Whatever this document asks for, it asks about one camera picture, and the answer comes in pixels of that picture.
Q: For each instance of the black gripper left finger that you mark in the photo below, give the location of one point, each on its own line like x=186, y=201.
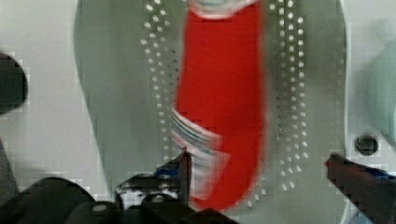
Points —
x=172, y=179

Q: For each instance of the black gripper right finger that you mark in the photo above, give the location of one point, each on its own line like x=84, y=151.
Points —
x=372, y=191

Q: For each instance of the red plush ketchup bottle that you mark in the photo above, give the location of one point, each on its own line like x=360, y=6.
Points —
x=217, y=115

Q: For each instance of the green perforated strainer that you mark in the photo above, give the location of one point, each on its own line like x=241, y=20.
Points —
x=128, y=56

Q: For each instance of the green round bowl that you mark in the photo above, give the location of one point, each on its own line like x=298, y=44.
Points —
x=380, y=92

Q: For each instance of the black round object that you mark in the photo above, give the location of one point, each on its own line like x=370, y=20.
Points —
x=13, y=84

